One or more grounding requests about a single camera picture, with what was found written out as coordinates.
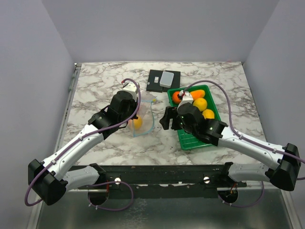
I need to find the yellow lemon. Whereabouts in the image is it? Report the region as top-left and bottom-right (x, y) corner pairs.
(202, 109), (215, 119)

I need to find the orange yellow mango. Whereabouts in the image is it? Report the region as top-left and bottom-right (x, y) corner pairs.
(190, 89), (205, 101)

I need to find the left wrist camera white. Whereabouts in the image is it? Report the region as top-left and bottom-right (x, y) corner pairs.
(122, 81), (138, 97)

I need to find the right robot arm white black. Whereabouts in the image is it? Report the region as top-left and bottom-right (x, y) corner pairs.
(160, 103), (301, 191)

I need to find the black flat box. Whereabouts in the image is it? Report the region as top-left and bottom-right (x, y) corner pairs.
(146, 70), (181, 93)

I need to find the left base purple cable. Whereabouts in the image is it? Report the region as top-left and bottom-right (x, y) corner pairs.
(88, 180), (134, 212)

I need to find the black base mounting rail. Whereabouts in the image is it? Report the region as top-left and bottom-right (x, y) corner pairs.
(80, 162), (246, 199)

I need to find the grey translucent small case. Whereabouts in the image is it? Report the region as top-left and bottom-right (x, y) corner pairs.
(159, 71), (174, 88)

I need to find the green plastic tray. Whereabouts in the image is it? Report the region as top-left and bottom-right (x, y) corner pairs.
(167, 84), (221, 150)

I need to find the clear zip top bag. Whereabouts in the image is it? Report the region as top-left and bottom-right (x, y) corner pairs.
(127, 91), (156, 137)

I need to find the orange fruit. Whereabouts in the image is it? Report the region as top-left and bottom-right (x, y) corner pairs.
(172, 91), (182, 104)

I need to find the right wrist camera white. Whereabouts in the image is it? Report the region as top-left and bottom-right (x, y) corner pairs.
(178, 90), (193, 107)

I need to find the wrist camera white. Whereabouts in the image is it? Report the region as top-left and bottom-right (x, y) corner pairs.
(122, 81), (138, 97)
(178, 90), (193, 107)

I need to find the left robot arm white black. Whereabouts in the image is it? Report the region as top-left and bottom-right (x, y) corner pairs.
(28, 90), (142, 206)

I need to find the yellow peach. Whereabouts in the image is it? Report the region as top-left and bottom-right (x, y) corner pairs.
(132, 116), (143, 130)

